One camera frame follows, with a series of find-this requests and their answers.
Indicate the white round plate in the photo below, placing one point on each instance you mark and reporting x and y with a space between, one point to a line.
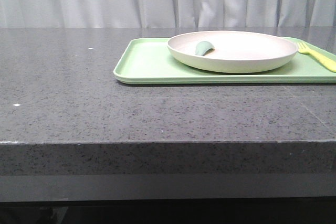
235 51

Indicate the yellow plastic fork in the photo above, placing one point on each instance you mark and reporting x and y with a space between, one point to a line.
328 63

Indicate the green plastic spoon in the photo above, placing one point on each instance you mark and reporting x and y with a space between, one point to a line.
203 47

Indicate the light green serving tray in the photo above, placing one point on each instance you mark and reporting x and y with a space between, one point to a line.
148 61

